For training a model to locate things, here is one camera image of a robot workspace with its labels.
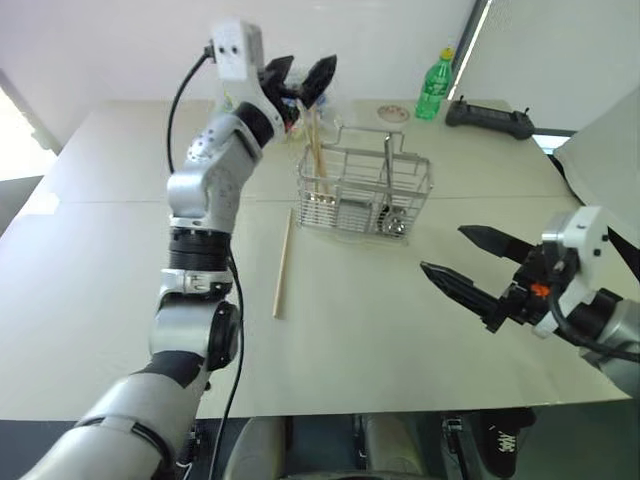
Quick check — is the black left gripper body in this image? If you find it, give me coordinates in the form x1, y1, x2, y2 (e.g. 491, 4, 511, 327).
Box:
259, 67, 306, 126

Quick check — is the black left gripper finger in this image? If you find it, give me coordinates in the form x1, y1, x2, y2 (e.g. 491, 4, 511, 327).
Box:
298, 53, 339, 108
264, 55, 295, 84

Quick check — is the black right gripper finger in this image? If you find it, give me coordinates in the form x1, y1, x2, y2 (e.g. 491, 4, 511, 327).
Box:
419, 261, 506, 334
458, 224, 534, 265

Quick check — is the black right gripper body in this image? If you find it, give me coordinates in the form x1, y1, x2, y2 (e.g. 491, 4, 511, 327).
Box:
502, 244, 579, 326

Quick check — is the wooden chopstick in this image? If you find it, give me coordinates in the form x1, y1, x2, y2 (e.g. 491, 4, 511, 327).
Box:
299, 102, 325, 196
310, 110, 332, 197
272, 208, 294, 320

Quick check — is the metal spoon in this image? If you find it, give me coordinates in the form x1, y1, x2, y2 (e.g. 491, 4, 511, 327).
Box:
377, 133, 409, 239

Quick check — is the green plastic bottle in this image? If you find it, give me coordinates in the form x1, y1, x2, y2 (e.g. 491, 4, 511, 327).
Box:
414, 47, 455, 121

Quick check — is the black handheld controller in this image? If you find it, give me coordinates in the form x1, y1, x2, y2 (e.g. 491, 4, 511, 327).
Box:
444, 94, 535, 140

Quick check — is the white slanted panel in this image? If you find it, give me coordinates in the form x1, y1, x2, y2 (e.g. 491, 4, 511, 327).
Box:
554, 84, 640, 226

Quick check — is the black shoe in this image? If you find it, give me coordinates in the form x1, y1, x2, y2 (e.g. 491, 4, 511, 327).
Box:
474, 407, 536, 476

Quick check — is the grey rounded shape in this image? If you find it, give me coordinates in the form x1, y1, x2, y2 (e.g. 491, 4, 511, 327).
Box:
222, 417, 289, 480
362, 413, 446, 476

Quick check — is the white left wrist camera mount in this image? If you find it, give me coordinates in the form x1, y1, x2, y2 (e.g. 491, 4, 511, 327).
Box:
208, 19, 290, 134

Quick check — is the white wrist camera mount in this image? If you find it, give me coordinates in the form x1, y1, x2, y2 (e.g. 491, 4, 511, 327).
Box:
208, 19, 290, 134
532, 205, 611, 339

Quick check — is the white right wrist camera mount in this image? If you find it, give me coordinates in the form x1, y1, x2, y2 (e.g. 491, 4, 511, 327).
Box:
532, 205, 611, 339

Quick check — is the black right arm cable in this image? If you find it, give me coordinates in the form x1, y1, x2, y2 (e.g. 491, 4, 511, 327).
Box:
547, 284, 640, 364

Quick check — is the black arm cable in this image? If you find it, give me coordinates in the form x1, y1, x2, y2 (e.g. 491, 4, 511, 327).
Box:
166, 44, 246, 480
547, 284, 640, 364

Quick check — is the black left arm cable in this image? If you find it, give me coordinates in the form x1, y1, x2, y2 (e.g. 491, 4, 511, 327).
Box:
166, 44, 246, 480

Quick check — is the silver wire basket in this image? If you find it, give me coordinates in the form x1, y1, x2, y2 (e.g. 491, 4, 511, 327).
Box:
296, 124, 434, 247

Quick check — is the dark window frame bar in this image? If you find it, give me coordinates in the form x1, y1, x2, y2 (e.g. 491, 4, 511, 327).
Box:
447, 0, 494, 101

